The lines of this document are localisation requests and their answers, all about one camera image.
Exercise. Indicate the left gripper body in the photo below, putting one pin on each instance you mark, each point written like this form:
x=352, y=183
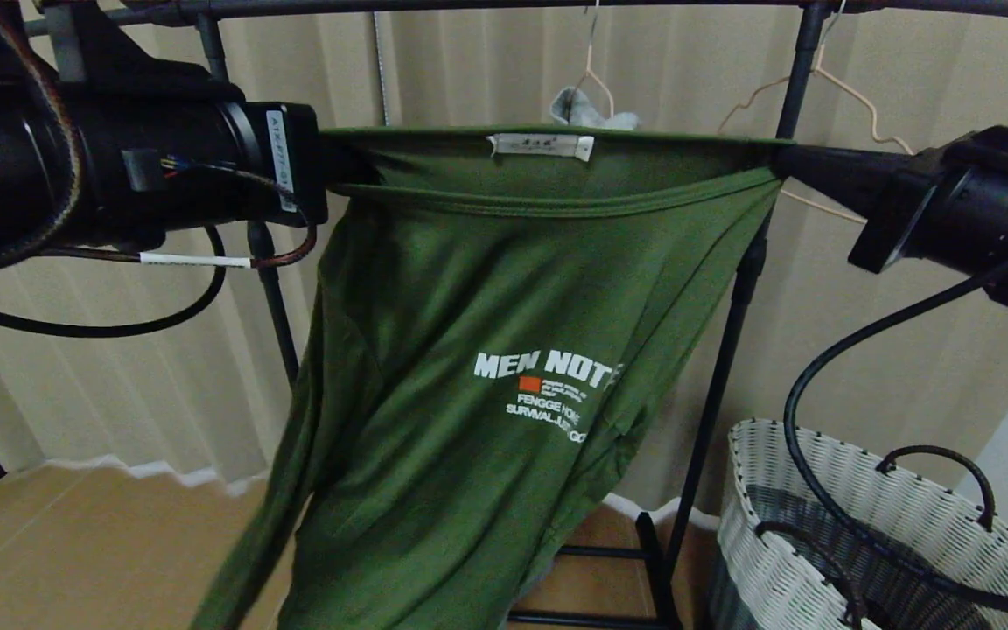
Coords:
x=189, y=166

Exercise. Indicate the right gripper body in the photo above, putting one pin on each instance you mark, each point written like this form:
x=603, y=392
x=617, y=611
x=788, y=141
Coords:
x=976, y=227

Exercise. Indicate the pink clothes hanger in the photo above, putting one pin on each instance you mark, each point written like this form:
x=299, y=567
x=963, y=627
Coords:
x=819, y=206
x=589, y=61

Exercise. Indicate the green printed garment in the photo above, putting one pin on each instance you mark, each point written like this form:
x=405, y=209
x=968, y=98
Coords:
x=469, y=289

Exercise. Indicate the pale grey shorts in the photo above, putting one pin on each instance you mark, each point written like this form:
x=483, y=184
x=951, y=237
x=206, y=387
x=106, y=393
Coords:
x=583, y=109

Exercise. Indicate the black clothes rack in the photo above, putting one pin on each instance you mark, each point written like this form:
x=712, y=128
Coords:
x=724, y=367

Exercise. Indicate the white laundry basket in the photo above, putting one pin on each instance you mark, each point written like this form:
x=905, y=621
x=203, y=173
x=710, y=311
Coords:
x=775, y=490

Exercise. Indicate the metal curtain wand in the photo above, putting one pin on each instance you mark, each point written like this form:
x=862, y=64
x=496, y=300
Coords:
x=379, y=70

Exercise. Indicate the beige curtain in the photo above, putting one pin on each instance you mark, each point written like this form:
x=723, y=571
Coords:
x=119, y=394

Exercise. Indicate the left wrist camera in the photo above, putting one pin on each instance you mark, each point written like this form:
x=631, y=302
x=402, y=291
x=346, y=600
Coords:
x=136, y=61

